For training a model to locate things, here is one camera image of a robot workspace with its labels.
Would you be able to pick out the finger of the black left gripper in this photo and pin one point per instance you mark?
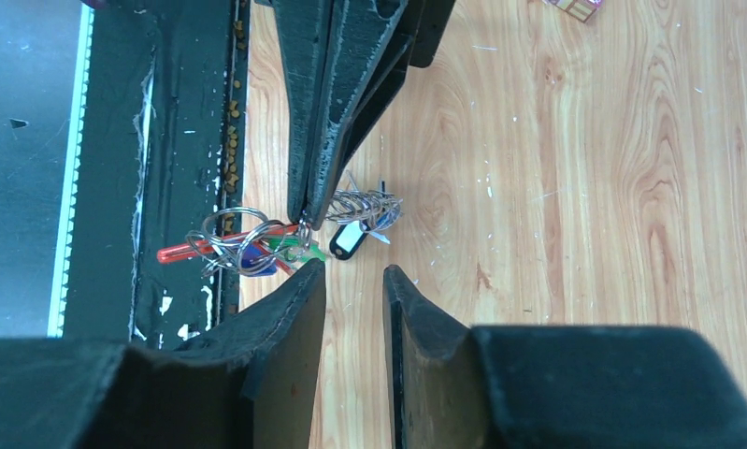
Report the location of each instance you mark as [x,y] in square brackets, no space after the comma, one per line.
[366,53]
[307,31]

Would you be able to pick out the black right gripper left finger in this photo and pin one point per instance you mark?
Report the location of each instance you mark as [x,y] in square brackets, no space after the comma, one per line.
[249,382]

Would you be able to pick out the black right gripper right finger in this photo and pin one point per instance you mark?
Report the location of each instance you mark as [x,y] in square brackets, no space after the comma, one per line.
[515,386]

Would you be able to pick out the key with green tag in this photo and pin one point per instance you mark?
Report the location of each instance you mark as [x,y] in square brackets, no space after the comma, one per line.
[294,248]

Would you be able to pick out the metal key organizer red handle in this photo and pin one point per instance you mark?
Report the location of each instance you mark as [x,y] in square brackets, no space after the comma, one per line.
[225,234]

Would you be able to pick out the small pink white box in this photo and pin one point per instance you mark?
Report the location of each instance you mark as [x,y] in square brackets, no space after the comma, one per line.
[581,10]

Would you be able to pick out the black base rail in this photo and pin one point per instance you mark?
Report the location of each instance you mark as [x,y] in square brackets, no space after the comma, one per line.
[158,92]

